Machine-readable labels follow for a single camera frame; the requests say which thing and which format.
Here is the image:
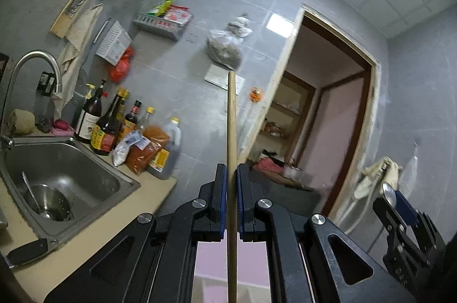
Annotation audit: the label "metal pot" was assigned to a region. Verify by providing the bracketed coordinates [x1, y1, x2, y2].
[284, 165, 305, 181]

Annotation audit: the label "metal spoon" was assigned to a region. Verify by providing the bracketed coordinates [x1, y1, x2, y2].
[381, 182, 398, 208]

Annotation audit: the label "white wall switch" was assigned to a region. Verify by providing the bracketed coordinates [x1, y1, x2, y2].
[204, 63, 229, 88]

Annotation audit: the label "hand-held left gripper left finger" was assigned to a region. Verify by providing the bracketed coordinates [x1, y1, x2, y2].
[43, 163, 228, 303]

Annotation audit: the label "plastic bag of dried goods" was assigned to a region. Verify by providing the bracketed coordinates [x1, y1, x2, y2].
[207, 30, 244, 70]

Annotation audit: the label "black wall outlet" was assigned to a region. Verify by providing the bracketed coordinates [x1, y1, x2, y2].
[37, 72, 56, 97]

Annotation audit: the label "metal ladle in sink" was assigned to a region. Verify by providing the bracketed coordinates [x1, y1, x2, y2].
[22, 171, 53, 220]

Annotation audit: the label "clear hanging plastic bag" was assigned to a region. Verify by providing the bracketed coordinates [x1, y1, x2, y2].
[398, 142, 419, 190]

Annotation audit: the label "red packet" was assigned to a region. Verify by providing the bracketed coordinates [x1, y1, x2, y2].
[163, 5, 193, 26]

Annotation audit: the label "soy sauce bottle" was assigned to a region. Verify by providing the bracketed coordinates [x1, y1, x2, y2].
[90, 89, 124, 156]

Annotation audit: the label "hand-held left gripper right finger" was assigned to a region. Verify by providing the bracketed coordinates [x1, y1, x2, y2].
[236, 163, 418, 303]

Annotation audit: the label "pink soap dish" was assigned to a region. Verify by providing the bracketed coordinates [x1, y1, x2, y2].
[53, 119, 75, 136]

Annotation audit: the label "white seasoning packet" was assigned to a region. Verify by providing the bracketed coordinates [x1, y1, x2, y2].
[112, 130, 151, 167]

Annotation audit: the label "dark bottle with white label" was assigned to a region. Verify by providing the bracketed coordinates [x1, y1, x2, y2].
[74, 83, 104, 144]

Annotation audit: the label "chili powder bag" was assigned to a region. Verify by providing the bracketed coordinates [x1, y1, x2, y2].
[125, 125, 171, 176]

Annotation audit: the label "wooden door frame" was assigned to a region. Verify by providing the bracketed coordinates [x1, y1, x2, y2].
[237, 5, 380, 220]

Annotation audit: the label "stainless steel sink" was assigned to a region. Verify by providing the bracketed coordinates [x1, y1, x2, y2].
[0, 135, 142, 254]

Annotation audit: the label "steel bowl with spoon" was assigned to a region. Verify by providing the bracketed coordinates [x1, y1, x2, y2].
[21, 183, 74, 222]

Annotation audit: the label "loofah sponge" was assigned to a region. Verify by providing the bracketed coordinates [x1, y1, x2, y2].
[7, 109, 36, 136]

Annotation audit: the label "small hanging plastic bag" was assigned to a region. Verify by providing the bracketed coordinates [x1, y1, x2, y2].
[228, 14, 252, 38]

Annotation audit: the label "black knife handle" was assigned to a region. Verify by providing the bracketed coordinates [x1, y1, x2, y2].
[6, 238, 49, 268]

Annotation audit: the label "hanging beige cloth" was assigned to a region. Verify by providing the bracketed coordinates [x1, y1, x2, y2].
[53, 3, 104, 120]

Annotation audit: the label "red plastic bag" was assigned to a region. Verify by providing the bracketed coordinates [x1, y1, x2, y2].
[109, 47, 135, 83]

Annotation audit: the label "wooden chopstick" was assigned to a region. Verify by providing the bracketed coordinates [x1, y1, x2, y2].
[227, 71, 238, 303]

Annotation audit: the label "grey wall shelf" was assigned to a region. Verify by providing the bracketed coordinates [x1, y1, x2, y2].
[133, 13, 186, 41]

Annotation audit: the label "green packet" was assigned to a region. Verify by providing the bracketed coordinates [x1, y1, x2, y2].
[148, 0, 176, 17]

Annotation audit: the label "red-capped black bottle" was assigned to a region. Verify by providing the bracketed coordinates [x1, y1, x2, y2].
[119, 99, 143, 147]

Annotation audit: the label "hanging metal-handled utensil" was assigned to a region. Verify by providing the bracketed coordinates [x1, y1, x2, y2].
[93, 19, 109, 45]

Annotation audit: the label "wooden shelf unit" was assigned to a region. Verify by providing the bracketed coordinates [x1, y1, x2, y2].
[262, 71, 317, 161]

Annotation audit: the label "beige rubber gloves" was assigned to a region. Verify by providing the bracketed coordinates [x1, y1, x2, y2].
[354, 156, 400, 198]

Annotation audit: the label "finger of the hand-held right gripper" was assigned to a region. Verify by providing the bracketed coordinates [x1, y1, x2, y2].
[395, 191, 446, 251]
[372, 197, 431, 286]

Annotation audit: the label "yellow-capped oil jug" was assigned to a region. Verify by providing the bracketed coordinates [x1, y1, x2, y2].
[146, 117, 182, 180]

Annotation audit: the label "metal faucet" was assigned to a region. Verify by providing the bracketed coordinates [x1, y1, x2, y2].
[1, 51, 63, 140]

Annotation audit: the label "red cloth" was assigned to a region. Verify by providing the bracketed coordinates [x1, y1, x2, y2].
[255, 156, 286, 176]

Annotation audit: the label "yellow-capped dark bottle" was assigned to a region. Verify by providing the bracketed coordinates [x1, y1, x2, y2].
[119, 89, 131, 127]

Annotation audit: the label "dark cabinet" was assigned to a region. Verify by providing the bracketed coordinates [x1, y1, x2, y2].
[248, 169, 322, 218]

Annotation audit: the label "clear yellow-capped bottle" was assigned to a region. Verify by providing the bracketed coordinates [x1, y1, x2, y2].
[137, 107, 155, 133]

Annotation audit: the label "white wall box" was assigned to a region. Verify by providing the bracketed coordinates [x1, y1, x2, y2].
[95, 20, 133, 66]

